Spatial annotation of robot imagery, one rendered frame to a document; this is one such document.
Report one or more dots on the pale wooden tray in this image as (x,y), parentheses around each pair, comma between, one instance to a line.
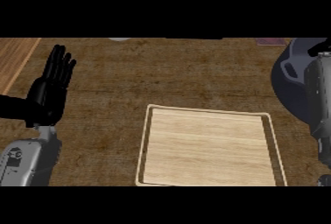
(212,148)

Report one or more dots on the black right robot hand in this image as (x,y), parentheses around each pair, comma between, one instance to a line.
(322,48)

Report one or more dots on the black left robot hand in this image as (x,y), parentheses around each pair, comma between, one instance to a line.
(48,99)

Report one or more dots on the dull red flat object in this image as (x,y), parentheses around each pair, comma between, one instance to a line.
(271,41)

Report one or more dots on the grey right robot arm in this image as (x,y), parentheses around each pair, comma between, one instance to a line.
(320,93)

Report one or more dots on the pale grey rounded object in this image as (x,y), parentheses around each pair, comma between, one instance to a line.
(119,38)

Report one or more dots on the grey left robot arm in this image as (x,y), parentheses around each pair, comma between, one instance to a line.
(26,160)

